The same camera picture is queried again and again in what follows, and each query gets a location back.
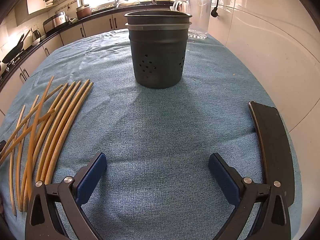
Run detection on pile of wooden chopsticks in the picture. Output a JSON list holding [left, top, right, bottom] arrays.
[[0, 76, 94, 217]]

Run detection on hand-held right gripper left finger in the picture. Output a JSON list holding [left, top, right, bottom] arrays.
[[25, 152, 107, 240]]

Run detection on dark grey perforated utensil holder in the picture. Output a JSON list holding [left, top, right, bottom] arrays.
[[124, 10, 192, 89]]

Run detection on brown cooking pot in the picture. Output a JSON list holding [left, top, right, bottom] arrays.
[[76, 4, 92, 20]]

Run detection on black smartphone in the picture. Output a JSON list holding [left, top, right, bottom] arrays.
[[248, 101, 295, 207]]

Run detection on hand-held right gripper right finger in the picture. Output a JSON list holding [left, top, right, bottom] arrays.
[[208, 152, 292, 240]]

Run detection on black wok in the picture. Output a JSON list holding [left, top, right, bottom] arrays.
[[1, 34, 25, 64]]

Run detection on steel kettle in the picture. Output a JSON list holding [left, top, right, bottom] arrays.
[[31, 29, 42, 46]]

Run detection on beige kitchen base cabinets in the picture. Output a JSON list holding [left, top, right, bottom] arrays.
[[0, 12, 130, 120]]

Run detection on steel rice cooker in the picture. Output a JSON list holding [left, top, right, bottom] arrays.
[[43, 11, 69, 32]]

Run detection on blue textured table cloth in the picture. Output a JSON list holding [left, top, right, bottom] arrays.
[[0, 29, 300, 240]]

